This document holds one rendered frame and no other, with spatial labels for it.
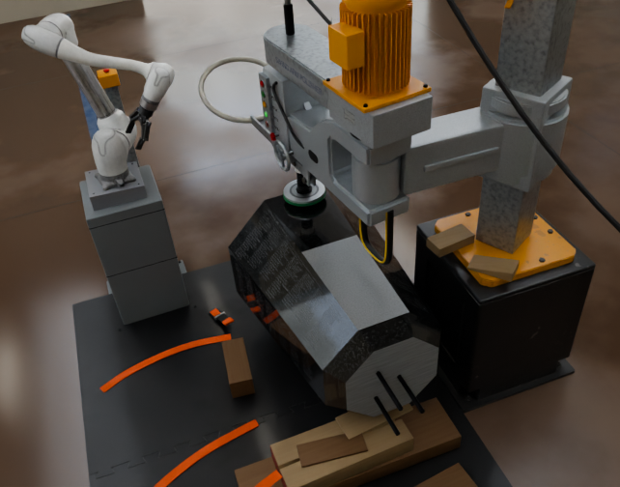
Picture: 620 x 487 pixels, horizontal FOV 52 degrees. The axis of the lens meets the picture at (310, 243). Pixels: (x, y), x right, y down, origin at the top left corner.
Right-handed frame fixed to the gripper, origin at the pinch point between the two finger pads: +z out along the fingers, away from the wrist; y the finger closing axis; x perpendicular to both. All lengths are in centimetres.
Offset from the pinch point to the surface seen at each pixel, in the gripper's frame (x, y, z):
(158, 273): -27, -34, 67
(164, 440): 0, -122, 92
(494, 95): -58, -123, -122
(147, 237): -14, -27, 45
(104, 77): -24, 88, 17
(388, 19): 7, -111, -132
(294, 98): -25, -61, -72
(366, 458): -43, -188, 25
